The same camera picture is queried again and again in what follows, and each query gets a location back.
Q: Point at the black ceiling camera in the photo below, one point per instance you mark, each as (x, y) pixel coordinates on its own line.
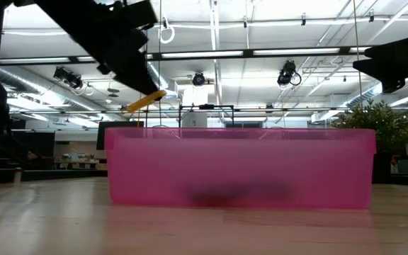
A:
(286, 76)
(198, 79)
(67, 78)

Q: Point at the small green potted plant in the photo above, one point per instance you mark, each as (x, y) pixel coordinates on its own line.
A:
(377, 124)

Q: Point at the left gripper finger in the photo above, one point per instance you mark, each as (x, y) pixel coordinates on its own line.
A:
(129, 60)
(151, 88)

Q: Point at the pink plastic bin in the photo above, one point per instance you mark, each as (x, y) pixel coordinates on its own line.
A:
(190, 159)

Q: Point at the black bar with light strips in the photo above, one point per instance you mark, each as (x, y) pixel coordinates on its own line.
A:
(248, 53)

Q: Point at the black display screen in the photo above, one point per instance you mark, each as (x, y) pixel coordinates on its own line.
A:
(119, 124)

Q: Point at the black metal stand frame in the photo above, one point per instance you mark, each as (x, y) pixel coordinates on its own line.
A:
(207, 106)

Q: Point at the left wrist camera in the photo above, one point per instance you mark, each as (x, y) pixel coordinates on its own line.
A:
(138, 14)

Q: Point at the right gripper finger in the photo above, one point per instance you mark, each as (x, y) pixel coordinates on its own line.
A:
(391, 51)
(384, 69)

